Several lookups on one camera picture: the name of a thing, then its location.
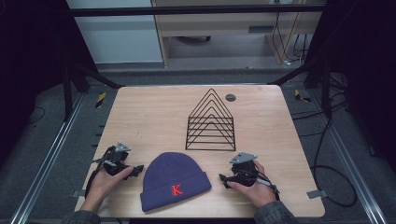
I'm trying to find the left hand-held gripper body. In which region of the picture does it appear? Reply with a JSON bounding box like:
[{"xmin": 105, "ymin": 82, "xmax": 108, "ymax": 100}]
[{"xmin": 92, "ymin": 141, "xmax": 134, "ymax": 176}]

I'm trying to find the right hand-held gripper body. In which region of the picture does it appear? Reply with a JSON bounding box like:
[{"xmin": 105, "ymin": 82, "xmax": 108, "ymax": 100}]
[{"xmin": 228, "ymin": 151, "xmax": 260, "ymax": 188}]

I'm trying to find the purple knit beanie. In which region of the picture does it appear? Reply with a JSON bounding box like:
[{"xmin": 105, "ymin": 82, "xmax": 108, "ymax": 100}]
[{"xmin": 139, "ymin": 151, "xmax": 213, "ymax": 213}]

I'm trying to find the black wire file rack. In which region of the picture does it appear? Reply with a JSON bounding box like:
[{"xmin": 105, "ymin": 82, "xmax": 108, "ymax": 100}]
[{"xmin": 185, "ymin": 88, "xmax": 237, "ymax": 152}]

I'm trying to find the person's right hand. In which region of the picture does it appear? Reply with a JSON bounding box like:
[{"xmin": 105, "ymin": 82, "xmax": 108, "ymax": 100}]
[{"xmin": 226, "ymin": 160, "xmax": 278, "ymax": 209}]

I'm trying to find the person's left hand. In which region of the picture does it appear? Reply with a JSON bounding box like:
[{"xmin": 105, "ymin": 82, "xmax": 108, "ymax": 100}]
[{"xmin": 87, "ymin": 166, "xmax": 134, "ymax": 203}]

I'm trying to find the yellow black striped tape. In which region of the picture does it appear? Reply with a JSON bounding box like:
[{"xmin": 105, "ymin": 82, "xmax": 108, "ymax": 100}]
[
  {"xmin": 94, "ymin": 91, "xmax": 107, "ymax": 109},
  {"xmin": 293, "ymin": 89, "xmax": 312, "ymax": 103}
]

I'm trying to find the black metal stand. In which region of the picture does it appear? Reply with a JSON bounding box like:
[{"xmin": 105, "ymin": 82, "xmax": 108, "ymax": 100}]
[
  {"xmin": 267, "ymin": 59, "xmax": 332, "ymax": 119},
  {"xmin": 62, "ymin": 59, "xmax": 125, "ymax": 122}
]

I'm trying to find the white cabinet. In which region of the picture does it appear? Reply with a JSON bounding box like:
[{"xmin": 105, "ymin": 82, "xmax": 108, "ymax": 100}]
[{"xmin": 65, "ymin": 0, "xmax": 164, "ymax": 64}]

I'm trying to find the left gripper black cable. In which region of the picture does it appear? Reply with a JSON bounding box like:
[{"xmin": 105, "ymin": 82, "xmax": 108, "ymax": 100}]
[{"xmin": 83, "ymin": 145, "xmax": 117, "ymax": 199}]

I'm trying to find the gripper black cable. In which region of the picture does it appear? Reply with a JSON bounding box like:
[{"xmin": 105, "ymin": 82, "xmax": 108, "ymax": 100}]
[
  {"xmin": 83, "ymin": 145, "xmax": 117, "ymax": 199},
  {"xmin": 255, "ymin": 176, "xmax": 281, "ymax": 202}
]

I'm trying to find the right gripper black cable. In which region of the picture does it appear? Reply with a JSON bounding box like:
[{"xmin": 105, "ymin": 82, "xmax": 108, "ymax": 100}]
[{"xmin": 255, "ymin": 176, "xmax": 281, "ymax": 202}]

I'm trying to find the aluminium frame rail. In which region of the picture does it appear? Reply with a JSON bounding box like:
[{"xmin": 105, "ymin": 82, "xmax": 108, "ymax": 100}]
[
  {"xmin": 8, "ymin": 92, "xmax": 87, "ymax": 224},
  {"xmin": 307, "ymin": 90, "xmax": 389, "ymax": 224}
]

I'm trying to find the black floor cable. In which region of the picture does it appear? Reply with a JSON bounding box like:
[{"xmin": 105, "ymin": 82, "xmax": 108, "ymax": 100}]
[{"xmin": 290, "ymin": 98, "xmax": 359, "ymax": 208}]

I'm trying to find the black horizontal frame bar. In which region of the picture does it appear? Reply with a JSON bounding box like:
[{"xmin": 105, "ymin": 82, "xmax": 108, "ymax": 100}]
[{"xmin": 64, "ymin": 3, "xmax": 328, "ymax": 18}]

